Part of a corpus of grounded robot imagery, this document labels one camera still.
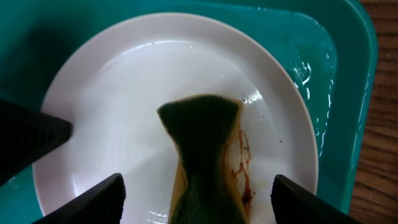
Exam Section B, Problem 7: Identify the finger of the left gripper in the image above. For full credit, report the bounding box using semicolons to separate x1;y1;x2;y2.
1;100;72;185

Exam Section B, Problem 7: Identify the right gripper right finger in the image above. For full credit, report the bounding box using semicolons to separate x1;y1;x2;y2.
271;174;359;224

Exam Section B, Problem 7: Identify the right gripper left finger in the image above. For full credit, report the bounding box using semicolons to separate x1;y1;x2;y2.
34;173;126;224

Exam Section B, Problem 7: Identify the white plate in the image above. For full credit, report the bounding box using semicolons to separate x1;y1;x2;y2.
32;13;318;223

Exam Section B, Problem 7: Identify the green yellow sponge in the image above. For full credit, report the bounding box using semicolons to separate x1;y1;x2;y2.
157;95;249;223

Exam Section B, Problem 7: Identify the teal plastic tray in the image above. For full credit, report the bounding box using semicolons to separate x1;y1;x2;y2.
1;0;377;213

